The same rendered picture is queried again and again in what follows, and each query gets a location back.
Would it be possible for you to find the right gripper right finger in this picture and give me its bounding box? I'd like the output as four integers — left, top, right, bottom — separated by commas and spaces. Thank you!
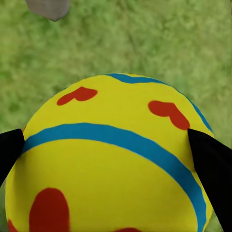
188, 129, 232, 232

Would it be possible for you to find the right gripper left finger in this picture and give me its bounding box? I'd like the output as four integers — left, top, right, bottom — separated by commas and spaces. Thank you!
0, 129, 25, 187

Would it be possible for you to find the easter egg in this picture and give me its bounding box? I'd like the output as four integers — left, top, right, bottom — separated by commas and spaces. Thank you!
5, 73, 215, 232

